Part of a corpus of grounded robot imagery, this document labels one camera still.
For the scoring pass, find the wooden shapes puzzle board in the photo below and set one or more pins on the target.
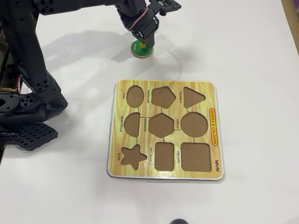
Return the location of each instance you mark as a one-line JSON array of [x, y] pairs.
[[210, 98]]

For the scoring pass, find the green circle piece yellow pin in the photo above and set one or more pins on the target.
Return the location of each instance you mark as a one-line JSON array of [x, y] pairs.
[[136, 48]]

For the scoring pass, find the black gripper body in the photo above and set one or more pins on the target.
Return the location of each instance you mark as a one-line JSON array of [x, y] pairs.
[[147, 34]]

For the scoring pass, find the black grid clamp plate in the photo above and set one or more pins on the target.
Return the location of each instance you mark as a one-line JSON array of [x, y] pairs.
[[35, 136]]

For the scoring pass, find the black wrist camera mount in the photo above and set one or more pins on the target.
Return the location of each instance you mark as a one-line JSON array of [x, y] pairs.
[[167, 4]]

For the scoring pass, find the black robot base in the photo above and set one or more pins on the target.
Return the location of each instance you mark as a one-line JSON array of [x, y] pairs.
[[46, 105]]

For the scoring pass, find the black round object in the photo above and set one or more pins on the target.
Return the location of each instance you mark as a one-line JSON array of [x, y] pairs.
[[178, 221]]

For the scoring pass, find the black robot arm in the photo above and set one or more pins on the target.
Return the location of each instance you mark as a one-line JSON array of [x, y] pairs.
[[25, 46]]

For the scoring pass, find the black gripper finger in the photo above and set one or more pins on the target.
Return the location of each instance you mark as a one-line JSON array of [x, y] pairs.
[[137, 36], [151, 39]]

